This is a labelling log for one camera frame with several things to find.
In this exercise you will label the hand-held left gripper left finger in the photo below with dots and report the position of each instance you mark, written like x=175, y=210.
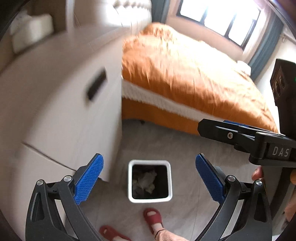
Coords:
x=89, y=178

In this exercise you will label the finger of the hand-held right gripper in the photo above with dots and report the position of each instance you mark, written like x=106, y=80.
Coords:
x=235, y=123
x=222, y=134

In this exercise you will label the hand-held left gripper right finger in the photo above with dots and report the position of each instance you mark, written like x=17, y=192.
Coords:
x=209, y=178

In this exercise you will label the white square waste bin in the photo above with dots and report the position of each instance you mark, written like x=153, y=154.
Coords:
x=171, y=180

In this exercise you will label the person's right hand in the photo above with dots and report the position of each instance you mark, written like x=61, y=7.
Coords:
x=257, y=173

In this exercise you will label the white pillow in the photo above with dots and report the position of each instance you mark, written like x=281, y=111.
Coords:
x=244, y=66

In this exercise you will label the red slipper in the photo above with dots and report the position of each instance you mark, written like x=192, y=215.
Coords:
x=153, y=217
x=111, y=233

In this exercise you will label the blue curtain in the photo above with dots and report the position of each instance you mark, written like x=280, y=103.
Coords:
x=266, y=46

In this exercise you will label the orange blanket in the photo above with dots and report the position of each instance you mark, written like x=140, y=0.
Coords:
x=185, y=76

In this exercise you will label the person's pink socked leg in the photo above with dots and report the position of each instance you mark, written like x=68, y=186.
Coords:
x=170, y=235

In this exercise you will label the white mattress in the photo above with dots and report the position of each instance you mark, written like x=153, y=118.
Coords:
x=159, y=99

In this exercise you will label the white desk cabinet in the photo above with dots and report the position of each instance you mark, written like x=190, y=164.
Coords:
x=57, y=104

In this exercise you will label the black framed window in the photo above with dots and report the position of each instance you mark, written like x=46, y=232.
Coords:
x=219, y=16

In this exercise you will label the white padded headboard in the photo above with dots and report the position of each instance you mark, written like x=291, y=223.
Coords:
x=131, y=11

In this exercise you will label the white tissue box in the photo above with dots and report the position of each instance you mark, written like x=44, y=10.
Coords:
x=30, y=30

